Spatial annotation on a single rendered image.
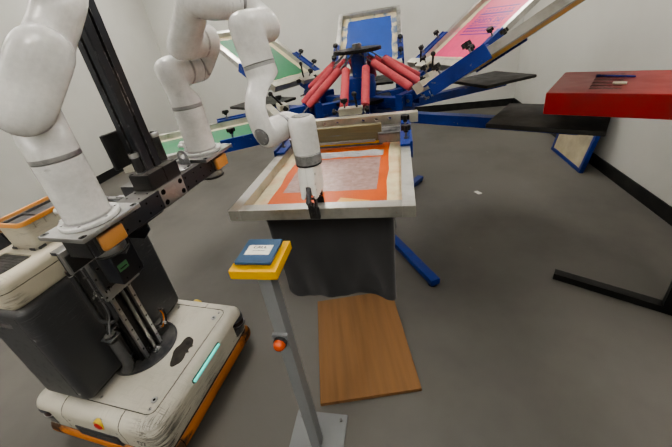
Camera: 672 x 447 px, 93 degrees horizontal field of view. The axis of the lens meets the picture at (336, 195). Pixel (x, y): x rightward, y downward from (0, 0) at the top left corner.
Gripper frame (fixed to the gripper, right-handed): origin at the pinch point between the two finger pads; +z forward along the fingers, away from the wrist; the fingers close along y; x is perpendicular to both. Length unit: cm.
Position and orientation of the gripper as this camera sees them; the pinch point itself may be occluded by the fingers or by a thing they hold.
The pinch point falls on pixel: (317, 208)
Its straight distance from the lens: 98.9
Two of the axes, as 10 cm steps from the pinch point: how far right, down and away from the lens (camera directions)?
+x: 9.8, -0.3, -2.1
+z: 1.3, 8.8, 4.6
